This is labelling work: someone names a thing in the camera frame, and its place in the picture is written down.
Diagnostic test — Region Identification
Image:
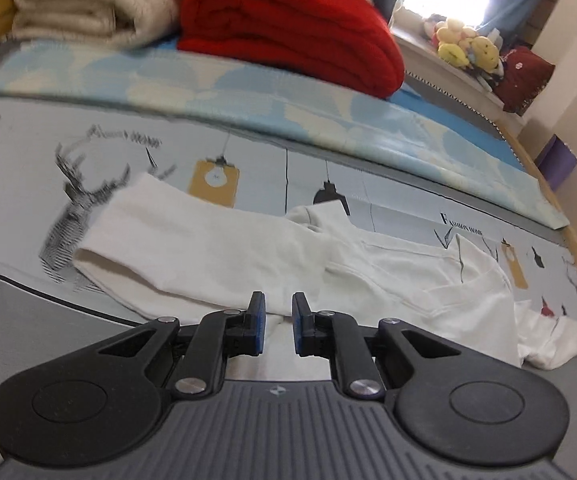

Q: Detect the purple bin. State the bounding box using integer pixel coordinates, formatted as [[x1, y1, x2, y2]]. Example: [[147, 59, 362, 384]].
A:
[[535, 135, 577, 192]]

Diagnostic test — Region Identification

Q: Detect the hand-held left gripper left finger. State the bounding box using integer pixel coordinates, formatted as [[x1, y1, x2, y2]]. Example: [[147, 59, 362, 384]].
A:
[[96, 291, 268, 402]]

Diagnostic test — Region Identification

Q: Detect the dark red cushion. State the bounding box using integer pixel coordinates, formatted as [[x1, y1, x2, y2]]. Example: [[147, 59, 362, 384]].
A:
[[493, 45, 557, 116]]

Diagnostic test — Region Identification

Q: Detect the red folded blanket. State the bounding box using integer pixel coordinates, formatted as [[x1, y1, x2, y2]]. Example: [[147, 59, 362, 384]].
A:
[[177, 0, 407, 99]]

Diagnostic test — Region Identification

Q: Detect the white shirt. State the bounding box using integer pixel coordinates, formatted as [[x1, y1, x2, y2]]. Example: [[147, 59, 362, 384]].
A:
[[72, 172, 577, 372]]

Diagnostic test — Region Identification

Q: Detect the light blue patterned quilt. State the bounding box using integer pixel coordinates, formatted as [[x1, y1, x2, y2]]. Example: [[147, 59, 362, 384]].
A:
[[0, 40, 570, 231]]

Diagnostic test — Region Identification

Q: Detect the round yellow plush toy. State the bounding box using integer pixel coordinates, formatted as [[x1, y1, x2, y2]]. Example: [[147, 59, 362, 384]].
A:
[[469, 35, 502, 72]]

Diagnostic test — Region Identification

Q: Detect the pale yellow plush toy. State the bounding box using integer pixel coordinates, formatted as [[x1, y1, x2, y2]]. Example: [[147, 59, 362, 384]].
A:
[[432, 16, 477, 44]]

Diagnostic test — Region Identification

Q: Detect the beige folded blanket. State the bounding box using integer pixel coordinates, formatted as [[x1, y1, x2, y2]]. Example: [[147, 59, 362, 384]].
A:
[[11, 0, 204, 52]]

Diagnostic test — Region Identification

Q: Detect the blue mat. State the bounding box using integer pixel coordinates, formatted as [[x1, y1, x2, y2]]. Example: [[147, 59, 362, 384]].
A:
[[397, 84, 525, 171]]

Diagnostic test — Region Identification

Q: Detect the yellow-green plush toy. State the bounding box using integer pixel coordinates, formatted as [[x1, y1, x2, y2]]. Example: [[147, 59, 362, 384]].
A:
[[437, 41, 470, 69]]

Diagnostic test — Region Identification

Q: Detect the deer printed bed sheet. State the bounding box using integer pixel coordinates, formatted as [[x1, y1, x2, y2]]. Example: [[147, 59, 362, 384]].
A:
[[0, 94, 577, 480]]

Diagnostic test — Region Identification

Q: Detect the grey mattress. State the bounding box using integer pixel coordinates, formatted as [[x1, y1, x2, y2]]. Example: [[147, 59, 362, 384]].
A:
[[401, 70, 524, 161]]

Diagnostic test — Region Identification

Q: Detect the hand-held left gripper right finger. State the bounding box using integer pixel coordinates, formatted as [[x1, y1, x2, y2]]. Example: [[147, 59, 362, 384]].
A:
[[291, 291, 461, 401]]

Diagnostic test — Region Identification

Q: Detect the black white patterned toy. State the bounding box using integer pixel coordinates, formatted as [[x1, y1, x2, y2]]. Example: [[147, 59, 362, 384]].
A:
[[472, 62, 505, 94]]

